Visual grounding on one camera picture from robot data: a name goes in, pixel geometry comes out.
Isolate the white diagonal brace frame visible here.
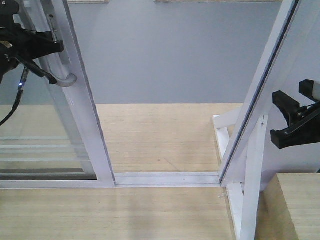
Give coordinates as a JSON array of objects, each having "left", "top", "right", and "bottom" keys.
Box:
[{"left": 220, "top": 115, "right": 268, "bottom": 240}]

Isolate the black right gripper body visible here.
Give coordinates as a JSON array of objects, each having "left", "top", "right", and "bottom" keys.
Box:
[{"left": 295, "top": 79, "right": 320, "bottom": 145}]

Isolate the light wooden box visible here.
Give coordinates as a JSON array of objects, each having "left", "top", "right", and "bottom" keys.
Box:
[{"left": 263, "top": 173, "right": 320, "bottom": 240}]

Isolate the white floor door track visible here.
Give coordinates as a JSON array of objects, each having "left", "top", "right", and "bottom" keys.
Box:
[{"left": 114, "top": 171, "right": 221, "bottom": 188}]

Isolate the grey curved door handle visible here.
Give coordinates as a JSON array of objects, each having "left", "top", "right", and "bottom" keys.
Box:
[{"left": 39, "top": 13, "right": 77, "bottom": 87}]

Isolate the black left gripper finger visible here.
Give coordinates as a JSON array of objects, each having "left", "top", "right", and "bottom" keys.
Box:
[
  {"left": 15, "top": 55, "right": 58, "bottom": 85},
  {"left": 26, "top": 31, "right": 65, "bottom": 59}
]

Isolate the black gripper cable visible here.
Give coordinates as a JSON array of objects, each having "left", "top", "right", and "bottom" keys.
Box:
[{"left": 0, "top": 67, "right": 30, "bottom": 127}]

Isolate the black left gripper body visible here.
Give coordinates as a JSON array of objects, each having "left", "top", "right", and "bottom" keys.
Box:
[{"left": 0, "top": 0, "right": 38, "bottom": 80}]

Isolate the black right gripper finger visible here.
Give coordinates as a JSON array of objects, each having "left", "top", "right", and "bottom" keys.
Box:
[
  {"left": 270, "top": 124, "right": 320, "bottom": 150},
  {"left": 272, "top": 90, "right": 300, "bottom": 125}
]

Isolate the white door frame post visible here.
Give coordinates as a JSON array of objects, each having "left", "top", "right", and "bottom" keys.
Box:
[{"left": 219, "top": 0, "right": 320, "bottom": 185}]

